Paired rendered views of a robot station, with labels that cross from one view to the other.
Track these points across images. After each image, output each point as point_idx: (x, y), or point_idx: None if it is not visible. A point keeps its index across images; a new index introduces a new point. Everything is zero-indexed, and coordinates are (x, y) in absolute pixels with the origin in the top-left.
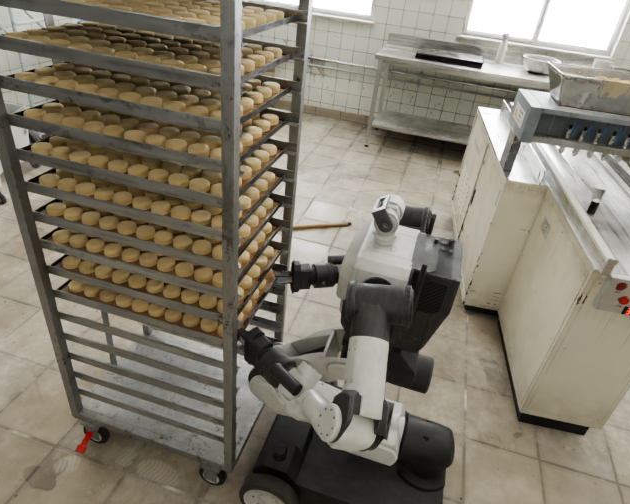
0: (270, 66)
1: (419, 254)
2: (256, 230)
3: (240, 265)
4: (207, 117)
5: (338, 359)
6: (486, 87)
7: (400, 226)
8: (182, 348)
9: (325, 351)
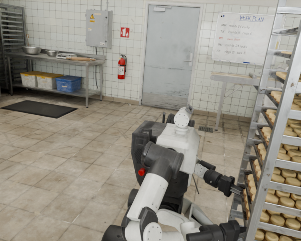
0: (286, 56)
1: (161, 127)
2: (261, 161)
3: (257, 167)
4: (280, 70)
5: (184, 197)
6: None
7: (170, 139)
8: None
9: (191, 206)
